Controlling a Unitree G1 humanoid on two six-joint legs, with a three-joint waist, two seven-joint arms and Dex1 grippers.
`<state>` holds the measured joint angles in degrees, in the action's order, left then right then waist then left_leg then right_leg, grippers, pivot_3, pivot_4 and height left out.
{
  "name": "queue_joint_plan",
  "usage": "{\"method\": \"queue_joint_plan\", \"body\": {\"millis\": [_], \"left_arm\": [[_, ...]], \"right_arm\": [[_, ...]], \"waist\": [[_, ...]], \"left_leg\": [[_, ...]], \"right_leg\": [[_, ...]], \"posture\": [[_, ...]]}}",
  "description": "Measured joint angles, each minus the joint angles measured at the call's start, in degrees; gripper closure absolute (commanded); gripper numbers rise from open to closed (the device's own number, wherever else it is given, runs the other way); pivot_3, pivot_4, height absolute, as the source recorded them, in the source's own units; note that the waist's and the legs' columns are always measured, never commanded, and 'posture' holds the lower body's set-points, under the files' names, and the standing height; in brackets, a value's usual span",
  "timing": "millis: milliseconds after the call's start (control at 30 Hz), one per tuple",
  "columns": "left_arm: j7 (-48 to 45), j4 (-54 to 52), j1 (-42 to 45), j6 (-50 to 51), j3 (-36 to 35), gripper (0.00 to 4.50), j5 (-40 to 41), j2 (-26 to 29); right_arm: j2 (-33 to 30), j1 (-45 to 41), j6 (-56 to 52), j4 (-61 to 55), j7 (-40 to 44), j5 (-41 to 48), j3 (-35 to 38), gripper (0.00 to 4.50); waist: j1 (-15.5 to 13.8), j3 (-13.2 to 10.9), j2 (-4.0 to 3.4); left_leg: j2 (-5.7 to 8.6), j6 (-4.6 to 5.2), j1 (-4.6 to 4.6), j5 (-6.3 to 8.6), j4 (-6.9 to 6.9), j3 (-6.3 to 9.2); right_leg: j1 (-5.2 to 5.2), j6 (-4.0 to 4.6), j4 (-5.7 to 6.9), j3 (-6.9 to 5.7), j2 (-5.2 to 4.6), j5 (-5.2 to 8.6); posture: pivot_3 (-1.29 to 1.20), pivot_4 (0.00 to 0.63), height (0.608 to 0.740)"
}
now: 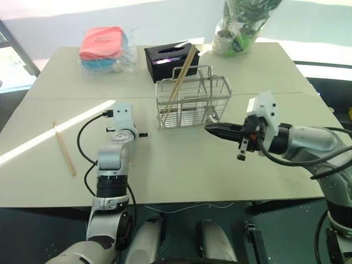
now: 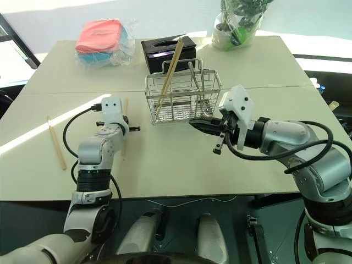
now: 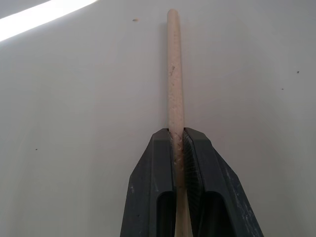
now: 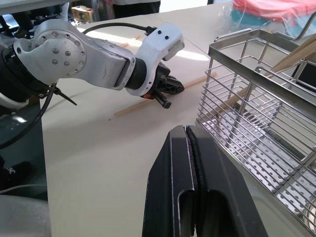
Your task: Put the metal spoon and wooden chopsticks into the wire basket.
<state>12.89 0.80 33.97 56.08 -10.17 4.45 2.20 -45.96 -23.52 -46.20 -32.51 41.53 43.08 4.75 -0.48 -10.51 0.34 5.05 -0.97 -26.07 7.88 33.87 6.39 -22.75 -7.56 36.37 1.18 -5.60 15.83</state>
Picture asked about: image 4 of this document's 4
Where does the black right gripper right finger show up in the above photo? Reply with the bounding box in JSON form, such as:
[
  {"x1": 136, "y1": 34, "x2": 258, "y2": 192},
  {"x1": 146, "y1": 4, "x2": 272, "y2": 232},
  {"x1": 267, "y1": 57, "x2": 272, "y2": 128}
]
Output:
[{"x1": 186, "y1": 124, "x2": 269, "y2": 237}]

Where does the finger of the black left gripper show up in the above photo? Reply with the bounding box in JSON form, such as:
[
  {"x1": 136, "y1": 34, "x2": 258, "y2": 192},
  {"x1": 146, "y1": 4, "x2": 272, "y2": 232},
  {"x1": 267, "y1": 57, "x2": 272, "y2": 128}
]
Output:
[
  {"x1": 153, "y1": 89, "x2": 172, "y2": 109},
  {"x1": 160, "y1": 76, "x2": 185, "y2": 95}
]

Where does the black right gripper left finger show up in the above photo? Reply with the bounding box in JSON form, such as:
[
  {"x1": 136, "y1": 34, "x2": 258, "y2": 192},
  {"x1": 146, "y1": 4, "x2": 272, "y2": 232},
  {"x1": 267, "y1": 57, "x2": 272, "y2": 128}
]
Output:
[{"x1": 142, "y1": 124, "x2": 198, "y2": 237}]

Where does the wooden chopstick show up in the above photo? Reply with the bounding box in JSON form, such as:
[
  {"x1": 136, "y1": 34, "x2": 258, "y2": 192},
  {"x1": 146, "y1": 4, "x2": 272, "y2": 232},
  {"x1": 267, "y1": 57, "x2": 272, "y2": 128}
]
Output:
[
  {"x1": 114, "y1": 72, "x2": 218, "y2": 118},
  {"x1": 216, "y1": 45, "x2": 316, "y2": 117},
  {"x1": 120, "y1": 36, "x2": 141, "y2": 48},
  {"x1": 270, "y1": 33, "x2": 316, "y2": 72}
]

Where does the person in dark clothes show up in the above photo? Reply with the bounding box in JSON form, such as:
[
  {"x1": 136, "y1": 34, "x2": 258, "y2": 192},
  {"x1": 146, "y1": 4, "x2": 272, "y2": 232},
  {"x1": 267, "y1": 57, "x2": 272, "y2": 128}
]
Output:
[{"x1": 112, "y1": 0, "x2": 161, "y2": 19}]

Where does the colourful printed box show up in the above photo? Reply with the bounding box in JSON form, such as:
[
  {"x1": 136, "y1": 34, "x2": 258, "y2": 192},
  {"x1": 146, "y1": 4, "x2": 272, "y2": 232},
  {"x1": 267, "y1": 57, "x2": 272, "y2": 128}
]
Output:
[{"x1": 71, "y1": 6, "x2": 95, "y2": 23}]

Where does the teal box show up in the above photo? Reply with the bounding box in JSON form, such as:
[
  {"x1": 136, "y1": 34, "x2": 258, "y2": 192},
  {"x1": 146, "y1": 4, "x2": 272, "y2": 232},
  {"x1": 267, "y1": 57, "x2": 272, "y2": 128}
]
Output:
[{"x1": 231, "y1": 9, "x2": 274, "y2": 27}]

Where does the pink plastic bag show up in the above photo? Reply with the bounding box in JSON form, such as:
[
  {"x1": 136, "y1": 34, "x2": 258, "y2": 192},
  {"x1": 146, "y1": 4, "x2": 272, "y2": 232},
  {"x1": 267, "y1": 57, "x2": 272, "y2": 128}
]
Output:
[{"x1": 232, "y1": 0, "x2": 316, "y2": 28}]

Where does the silver robot torso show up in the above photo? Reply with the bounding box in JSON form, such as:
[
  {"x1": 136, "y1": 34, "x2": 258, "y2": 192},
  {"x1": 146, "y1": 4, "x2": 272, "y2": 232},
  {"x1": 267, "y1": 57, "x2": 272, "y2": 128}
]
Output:
[{"x1": 0, "y1": 184, "x2": 52, "y2": 237}]

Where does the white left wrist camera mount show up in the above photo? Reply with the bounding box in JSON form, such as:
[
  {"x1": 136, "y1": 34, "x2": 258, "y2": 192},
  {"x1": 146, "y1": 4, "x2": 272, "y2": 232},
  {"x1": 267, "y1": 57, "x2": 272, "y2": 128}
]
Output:
[{"x1": 125, "y1": 22, "x2": 185, "y2": 97}]

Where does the metal wire basket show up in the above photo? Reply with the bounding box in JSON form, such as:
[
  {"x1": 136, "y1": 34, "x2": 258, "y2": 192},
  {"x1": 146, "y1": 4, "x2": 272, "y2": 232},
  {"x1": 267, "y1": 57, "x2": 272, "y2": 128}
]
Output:
[{"x1": 196, "y1": 12, "x2": 316, "y2": 237}]

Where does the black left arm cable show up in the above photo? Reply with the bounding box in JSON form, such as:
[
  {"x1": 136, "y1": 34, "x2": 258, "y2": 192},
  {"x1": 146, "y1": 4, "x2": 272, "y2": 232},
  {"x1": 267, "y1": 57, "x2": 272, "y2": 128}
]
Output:
[{"x1": 0, "y1": 22, "x2": 158, "y2": 150}]

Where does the black cable tie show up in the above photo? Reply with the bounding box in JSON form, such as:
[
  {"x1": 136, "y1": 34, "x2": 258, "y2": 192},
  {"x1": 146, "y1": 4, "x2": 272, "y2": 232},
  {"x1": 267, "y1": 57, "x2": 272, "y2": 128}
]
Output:
[{"x1": 38, "y1": 83, "x2": 78, "y2": 106}]

